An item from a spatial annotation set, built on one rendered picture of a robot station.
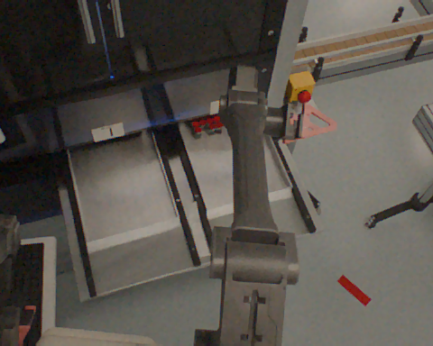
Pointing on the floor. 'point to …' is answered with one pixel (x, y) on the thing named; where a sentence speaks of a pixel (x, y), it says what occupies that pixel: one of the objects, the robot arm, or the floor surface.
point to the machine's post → (285, 49)
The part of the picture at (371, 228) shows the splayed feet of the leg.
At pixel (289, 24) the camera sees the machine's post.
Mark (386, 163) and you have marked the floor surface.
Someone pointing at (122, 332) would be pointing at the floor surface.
